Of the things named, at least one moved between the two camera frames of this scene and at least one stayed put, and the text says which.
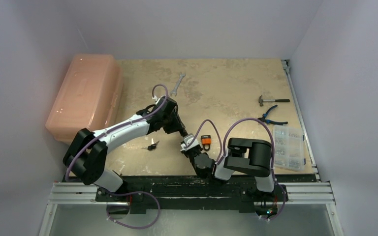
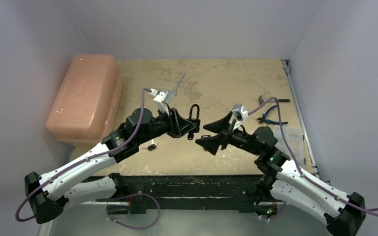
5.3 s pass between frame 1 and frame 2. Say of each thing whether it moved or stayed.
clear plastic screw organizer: stayed
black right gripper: moved
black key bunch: stayed
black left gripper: stayed
